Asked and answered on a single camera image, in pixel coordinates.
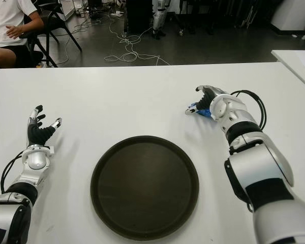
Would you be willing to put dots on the seated person in white shirt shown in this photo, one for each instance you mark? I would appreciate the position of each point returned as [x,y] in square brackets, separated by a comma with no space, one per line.
[5,20]

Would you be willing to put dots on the white power strip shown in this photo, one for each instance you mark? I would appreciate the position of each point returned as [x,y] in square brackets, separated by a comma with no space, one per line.
[117,14]

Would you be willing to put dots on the black stand leg with caster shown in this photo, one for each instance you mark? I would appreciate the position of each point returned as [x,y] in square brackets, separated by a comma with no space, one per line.
[181,32]

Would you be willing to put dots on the white side table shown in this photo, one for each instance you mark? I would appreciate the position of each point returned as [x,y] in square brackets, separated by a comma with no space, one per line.
[292,61]

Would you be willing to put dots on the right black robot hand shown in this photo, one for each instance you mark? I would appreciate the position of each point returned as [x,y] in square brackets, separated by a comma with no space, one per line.
[206,100]

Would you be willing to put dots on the black folding chair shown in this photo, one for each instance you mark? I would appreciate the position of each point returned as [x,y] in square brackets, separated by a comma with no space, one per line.
[53,23]

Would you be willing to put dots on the white low cabinet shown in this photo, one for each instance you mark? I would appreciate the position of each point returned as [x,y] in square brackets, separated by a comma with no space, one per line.
[66,10]

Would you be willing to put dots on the round dark brown tray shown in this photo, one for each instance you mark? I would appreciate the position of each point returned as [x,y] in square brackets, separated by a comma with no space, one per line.
[145,185]

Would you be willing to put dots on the black cabinet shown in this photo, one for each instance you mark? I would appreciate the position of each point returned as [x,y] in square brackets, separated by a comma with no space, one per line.
[139,15]

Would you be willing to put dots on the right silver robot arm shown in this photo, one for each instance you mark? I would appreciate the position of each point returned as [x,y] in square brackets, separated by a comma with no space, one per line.
[256,172]

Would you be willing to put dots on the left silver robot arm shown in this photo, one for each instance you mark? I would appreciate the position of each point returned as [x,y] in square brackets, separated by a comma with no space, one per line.
[35,162]

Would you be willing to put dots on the white machine housing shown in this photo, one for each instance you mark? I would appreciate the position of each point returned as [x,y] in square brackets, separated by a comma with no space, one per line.
[292,12]

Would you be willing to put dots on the blue Oreo packet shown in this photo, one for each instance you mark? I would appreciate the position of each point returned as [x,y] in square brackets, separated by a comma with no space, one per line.
[204,114]

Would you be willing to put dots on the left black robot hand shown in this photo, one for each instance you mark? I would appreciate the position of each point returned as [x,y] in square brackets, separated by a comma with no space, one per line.
[36,134]

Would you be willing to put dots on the silver humanoid robot legs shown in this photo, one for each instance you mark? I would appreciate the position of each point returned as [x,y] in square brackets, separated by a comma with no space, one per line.
[158,17]

